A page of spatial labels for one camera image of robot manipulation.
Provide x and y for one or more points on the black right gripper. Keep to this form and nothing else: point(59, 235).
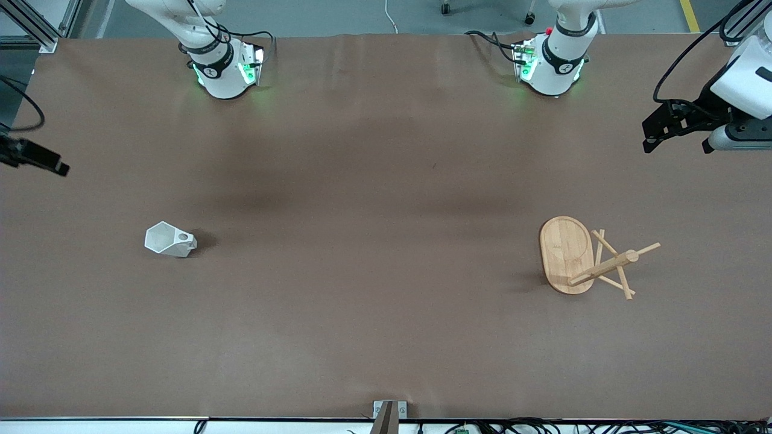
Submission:
point(18, 152)

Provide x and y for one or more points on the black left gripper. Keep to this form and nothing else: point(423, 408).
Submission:
point(704, 108)

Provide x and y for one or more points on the white faceted cup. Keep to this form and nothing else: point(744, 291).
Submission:
point(166, 238)

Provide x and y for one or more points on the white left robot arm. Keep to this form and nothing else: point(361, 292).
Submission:
point(552, 72)

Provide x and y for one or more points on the wooden cup rack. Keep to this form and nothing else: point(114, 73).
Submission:
point(564, 253)

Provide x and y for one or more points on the yellow floor tape strip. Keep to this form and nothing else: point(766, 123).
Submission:
point(689, 15)

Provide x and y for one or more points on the brown table cover sheet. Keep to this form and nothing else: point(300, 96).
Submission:
point(386, 271)

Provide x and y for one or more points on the aluminium frame strut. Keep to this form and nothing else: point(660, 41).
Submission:
point(71, 18)
point(36, 33)
point(733, 37)

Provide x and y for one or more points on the grey metal bracket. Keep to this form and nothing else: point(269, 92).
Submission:
point(403, 410)

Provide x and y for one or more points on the dark camera pole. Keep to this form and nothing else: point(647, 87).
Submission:
point(386, 422)

